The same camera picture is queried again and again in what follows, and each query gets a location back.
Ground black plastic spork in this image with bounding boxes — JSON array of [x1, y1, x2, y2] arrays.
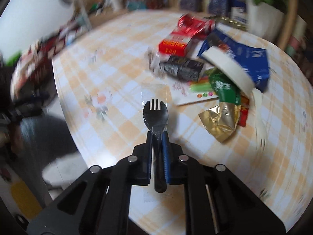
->
[[143, 99, 169, 193]]

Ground green gold snack bag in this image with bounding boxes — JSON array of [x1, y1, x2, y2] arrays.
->
[[198, 69, 241, 143]]

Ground white colourful wrapper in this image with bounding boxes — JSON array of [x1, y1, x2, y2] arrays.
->
[[167, 76, 218, 106]]

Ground small red wrapper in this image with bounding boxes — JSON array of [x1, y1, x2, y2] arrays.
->
[[238, 95, 250, 127]]

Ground black snack box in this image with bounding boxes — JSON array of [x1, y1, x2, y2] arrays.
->
[[159, 55, 205, 82]]

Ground red snack box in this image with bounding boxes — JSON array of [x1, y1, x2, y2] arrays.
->
[[158, 33, 192, 57]]

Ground blue snack bag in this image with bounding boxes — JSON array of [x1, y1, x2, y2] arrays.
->
[[197, 28, 270, 92]]

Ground red soda can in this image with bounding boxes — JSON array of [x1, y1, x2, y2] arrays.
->
[[177, 14, 216, 40]]

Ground yellow plaid tablecloth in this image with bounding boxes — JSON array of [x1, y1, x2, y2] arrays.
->
[[52, 10, 312, 230]]

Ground white flower pot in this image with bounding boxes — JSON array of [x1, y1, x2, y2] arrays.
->
[[246, 0, 284, 42]]

